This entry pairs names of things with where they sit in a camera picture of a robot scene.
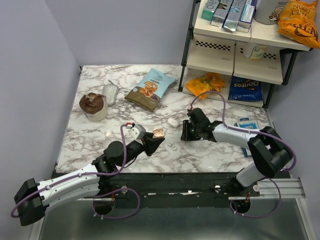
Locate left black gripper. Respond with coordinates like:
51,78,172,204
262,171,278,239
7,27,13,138
118,132,165,169

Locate beige earbud charging case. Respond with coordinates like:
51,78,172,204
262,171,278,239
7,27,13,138
152,127,165,138

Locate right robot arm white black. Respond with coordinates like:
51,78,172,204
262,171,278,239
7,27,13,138
180,108,294,196

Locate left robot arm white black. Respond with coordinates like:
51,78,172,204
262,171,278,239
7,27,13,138
10,131,165,227

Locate white earbud charging case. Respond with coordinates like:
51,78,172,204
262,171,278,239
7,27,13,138
167,118,180,128

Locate blue cassava chips bag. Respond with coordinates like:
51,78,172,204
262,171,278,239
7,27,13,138
124,68,177,112

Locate orange snack bag lower shelf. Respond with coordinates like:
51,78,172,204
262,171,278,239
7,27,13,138
186,72,225,96

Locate blue white card packet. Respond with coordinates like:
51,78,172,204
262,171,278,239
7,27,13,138
234,118,260,158

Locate brown paper wrapped cup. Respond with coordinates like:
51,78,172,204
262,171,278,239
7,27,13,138
79,92,108,122

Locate blue Doritos bag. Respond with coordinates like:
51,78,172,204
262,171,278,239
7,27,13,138
228,76,263,102

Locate white yellow cup on shelf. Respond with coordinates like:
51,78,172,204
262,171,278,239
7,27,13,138
243,42,269,60

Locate teal toothpaste box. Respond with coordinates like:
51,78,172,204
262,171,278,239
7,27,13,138
201,0,220,21

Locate silver toothpaste box middle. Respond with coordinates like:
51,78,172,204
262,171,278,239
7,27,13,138
223,0,246,32

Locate silver toothpaste box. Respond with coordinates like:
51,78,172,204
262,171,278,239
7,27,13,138
210,0,233,28
223,0,246,32

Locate blue white toothpaste box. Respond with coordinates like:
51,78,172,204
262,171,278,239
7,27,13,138
236,0,258,33

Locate silver toothpaste box left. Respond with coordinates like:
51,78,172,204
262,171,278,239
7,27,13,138
210,0,233,28

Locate white popcorn tub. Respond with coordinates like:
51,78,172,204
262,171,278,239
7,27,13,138
253,0,289,25

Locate orange honey dijon chips bag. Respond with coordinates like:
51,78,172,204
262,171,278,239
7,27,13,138
277,0,320,49

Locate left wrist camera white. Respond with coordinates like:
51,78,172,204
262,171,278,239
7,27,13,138
128,123,146,140

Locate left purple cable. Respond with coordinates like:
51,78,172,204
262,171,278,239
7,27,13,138
9,122,141,221

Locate purple cable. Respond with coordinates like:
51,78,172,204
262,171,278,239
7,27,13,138
9,122,141,221
189,90,298,218

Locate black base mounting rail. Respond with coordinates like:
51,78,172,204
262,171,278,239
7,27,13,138
98,172,260,209

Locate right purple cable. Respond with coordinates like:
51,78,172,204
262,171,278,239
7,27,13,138
189,90,298,218

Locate black frame cream shelf unit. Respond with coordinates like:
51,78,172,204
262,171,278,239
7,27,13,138
178,0,311,109

